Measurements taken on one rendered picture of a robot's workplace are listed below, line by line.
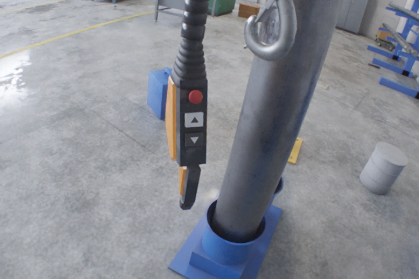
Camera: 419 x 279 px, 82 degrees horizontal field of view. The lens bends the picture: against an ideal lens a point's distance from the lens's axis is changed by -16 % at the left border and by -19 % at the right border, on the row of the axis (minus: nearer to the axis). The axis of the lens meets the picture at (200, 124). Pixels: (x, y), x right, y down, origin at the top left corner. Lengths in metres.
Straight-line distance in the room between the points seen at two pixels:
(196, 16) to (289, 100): 0.43
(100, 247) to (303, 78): 1.32
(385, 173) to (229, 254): 1.51
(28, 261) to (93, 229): 0.40
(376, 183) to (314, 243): 0.85
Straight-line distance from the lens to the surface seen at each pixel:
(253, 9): 7.30
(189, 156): 0.56
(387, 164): 2.40
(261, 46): 0.46
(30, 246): 1.74
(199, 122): 0.54
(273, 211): 1.94
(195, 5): 0.50
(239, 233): 1.26
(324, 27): 0.79
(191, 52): 0.52
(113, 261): 1.60
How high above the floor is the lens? 1.40
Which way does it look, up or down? 34 degrees down
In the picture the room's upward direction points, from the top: 9 degrees clockwise
